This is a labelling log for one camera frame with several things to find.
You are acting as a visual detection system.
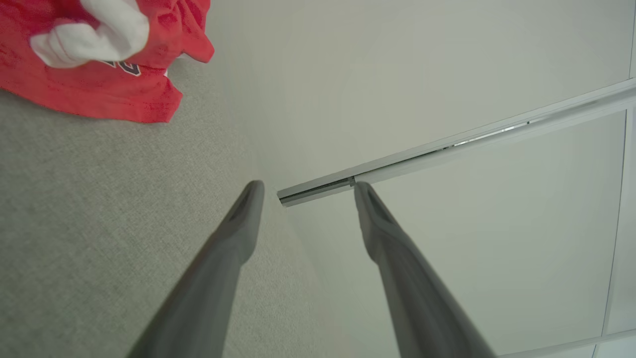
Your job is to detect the red basketball jersey white sleeves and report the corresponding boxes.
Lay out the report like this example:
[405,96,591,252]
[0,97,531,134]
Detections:
[0,0,215,124]

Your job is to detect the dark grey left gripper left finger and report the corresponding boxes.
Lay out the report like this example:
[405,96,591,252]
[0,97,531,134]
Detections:
[127,180,265,358]

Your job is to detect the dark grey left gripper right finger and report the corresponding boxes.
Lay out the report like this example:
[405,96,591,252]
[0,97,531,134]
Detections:
[354,181,497,358]

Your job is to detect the grey aluminium partition post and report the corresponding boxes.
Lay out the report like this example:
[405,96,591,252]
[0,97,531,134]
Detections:
[277,79,636,207]

